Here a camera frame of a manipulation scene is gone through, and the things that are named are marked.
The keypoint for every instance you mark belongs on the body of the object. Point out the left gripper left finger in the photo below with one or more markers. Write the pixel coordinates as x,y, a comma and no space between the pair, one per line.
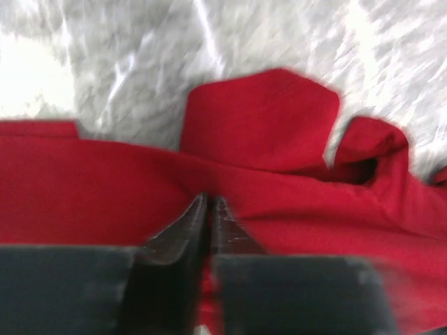
150,289

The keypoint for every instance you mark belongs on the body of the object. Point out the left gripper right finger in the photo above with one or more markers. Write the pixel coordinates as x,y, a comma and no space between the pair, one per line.
261,293

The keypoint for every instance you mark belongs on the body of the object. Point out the red t shirt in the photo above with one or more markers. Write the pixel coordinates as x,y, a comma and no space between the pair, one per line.
258,143

